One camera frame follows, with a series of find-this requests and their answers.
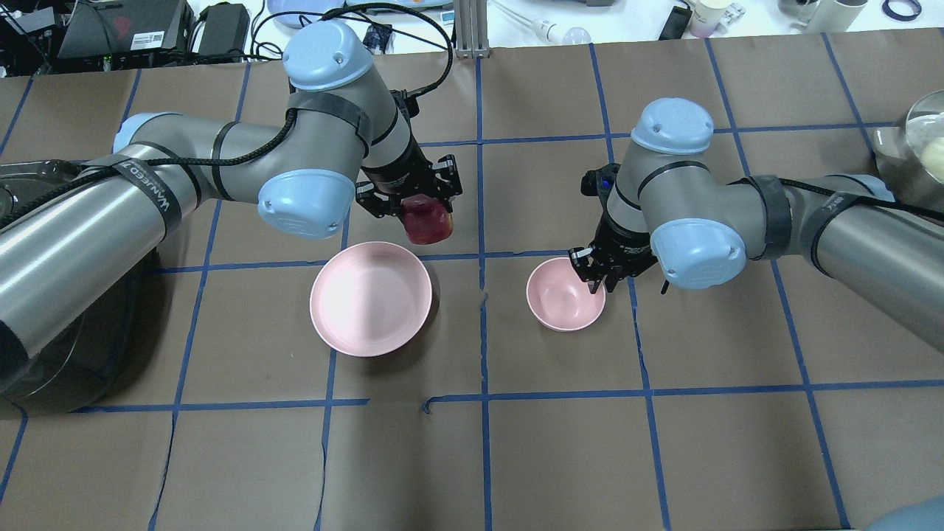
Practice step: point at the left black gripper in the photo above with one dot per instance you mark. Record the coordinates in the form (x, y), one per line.
(396, 175)

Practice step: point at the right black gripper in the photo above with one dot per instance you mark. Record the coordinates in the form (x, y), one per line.
(624, 241)

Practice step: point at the red apple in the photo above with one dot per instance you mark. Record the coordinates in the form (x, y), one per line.
(428, 222)

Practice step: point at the pink bowl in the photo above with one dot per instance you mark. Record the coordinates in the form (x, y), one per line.
(558, 298)

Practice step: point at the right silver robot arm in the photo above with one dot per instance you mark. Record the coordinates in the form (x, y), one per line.
(662, 206)

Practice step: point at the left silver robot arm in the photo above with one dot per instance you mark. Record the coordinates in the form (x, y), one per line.
(346, 138)

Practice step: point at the pink plate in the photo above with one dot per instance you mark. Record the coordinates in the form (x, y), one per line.
(370, 299)

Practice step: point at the light bulb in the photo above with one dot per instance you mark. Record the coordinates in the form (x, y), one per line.
(547, 31)

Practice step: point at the black power adapter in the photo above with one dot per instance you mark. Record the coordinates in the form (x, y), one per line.
(223, 32)

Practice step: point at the white purple cup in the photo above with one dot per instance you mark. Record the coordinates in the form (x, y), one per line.
(706, 16)

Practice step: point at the white mug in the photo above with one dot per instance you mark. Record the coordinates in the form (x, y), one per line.
(830, 16)

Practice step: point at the white steamed bun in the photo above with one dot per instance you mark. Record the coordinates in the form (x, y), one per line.
(932, 159)

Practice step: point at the black computer box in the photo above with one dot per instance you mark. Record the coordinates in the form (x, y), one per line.
(125, 28)

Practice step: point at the dark grey rice cooker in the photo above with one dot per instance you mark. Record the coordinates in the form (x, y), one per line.
(83, 361)

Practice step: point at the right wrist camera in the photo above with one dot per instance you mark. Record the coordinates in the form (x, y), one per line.
(598, 183)

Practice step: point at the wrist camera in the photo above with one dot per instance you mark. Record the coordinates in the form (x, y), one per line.
(407, 103)
(598, 183)

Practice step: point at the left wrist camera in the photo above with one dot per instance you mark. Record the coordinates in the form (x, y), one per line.
(407, 103)

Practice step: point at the aluminium frame post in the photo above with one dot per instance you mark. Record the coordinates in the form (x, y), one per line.
(470, 27)

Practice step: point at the steel pot with handles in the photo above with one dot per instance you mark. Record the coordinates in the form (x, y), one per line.
(897, 146)

